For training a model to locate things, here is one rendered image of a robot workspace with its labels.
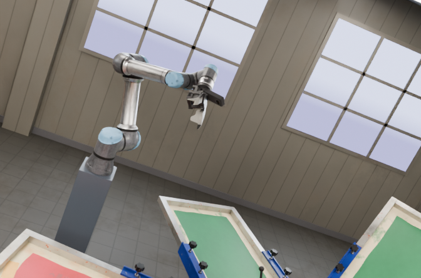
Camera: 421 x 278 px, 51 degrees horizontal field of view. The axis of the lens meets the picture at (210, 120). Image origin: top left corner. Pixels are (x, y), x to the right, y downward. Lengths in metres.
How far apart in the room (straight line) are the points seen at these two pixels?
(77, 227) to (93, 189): 0.25
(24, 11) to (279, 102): 2.99
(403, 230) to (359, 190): 3.02
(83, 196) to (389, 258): 1.76
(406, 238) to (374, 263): 0.30
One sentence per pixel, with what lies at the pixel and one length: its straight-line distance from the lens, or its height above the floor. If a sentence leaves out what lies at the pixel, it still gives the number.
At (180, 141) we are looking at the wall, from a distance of 5.26.
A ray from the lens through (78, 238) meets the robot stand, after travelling 2.60.
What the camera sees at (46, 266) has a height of 0.96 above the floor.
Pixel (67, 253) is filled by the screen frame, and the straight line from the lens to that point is 2.18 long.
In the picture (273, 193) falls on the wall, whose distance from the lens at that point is 5.66.
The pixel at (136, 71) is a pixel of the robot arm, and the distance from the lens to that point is 2.22.
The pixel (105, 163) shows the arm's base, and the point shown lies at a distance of 2.39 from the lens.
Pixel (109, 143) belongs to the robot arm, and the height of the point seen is 1.39.
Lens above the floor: 2.31
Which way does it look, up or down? 16 degrees down
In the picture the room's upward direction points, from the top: 23 degrees clockwise
